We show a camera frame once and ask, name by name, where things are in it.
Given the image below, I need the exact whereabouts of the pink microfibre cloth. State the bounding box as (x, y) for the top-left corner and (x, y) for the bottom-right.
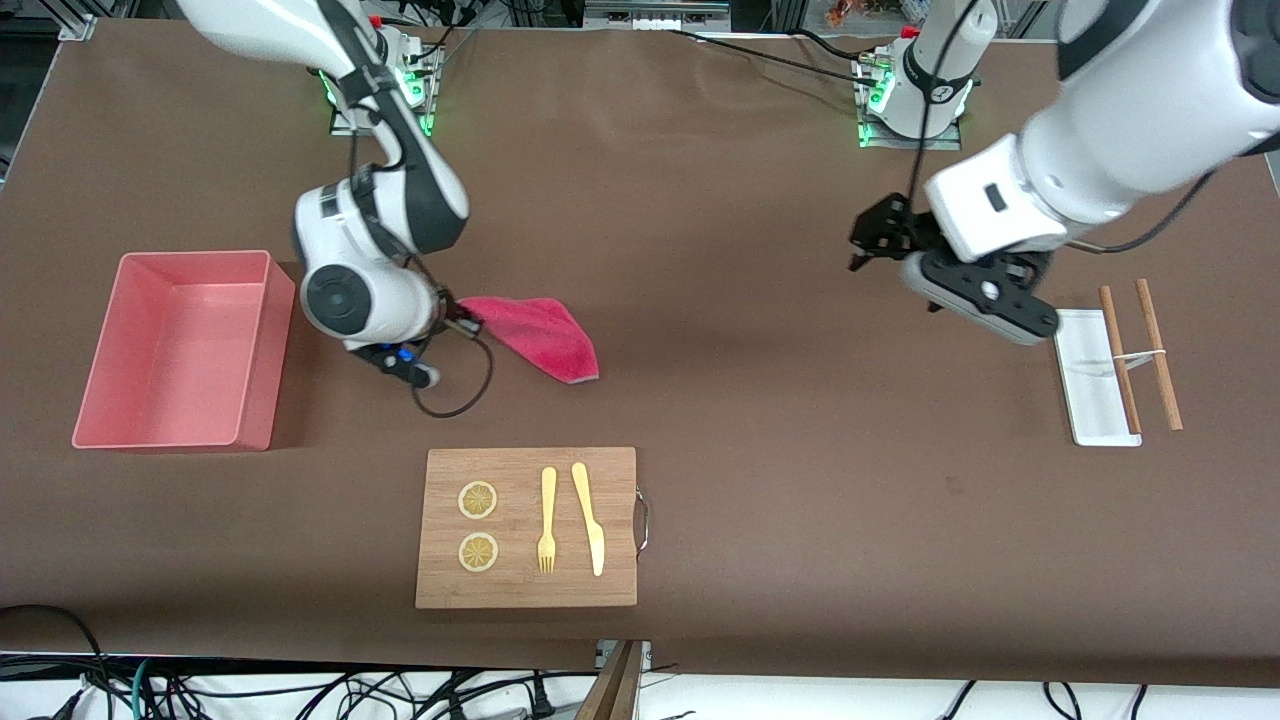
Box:
(458, 296), (601, 386)

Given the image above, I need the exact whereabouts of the white rectangular tray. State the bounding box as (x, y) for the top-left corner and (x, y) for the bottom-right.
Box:
(1050, 308), (1143, 448)

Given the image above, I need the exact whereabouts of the yellow plastic fork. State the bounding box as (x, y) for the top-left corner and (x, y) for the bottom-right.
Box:
(537, 467), (558, 575)

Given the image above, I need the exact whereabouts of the wooden cutting board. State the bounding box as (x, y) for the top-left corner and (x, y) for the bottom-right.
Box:
(415, 447), (651, 610)

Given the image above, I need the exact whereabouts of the yellow plastic knife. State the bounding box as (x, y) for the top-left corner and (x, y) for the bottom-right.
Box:
(571, 462), (607, 578)

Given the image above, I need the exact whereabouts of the pink plastic bin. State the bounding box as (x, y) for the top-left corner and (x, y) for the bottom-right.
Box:
(72, 250), (297, 453)

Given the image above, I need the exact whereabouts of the silver metal box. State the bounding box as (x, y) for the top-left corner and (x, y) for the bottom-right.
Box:
(585, 0), (733, 31)

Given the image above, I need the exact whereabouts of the wooden beam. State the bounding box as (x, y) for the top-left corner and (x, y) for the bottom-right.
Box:
(575, 640), (646, 720)

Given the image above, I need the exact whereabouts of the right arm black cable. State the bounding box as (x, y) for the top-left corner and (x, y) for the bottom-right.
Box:
(410, 335), (496, 419)

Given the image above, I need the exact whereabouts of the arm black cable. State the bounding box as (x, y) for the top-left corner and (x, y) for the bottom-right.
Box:
(410, 335), (496, 419)
(1065, 172), (1216, 255)

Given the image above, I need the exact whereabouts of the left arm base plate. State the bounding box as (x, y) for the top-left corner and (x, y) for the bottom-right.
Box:
(858, 115), (963, 151)

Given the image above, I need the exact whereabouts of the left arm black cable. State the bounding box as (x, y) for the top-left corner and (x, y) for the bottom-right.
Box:
(1065, 172), (1216, 255)

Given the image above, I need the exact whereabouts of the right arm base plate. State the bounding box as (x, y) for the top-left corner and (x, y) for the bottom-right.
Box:
(330, 100), (433, 138)

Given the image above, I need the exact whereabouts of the black table cable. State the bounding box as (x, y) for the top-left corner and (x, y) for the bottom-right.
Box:
(665, 28), (866, 79)
(795, 28), (886, 63)

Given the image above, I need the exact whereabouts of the aluminium frame corner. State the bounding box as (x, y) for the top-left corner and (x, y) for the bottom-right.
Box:
(55, 0), (98, 43)

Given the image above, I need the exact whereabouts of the thick black floor cable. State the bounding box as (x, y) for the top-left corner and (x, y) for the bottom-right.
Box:
(0, 604), (109, 701)

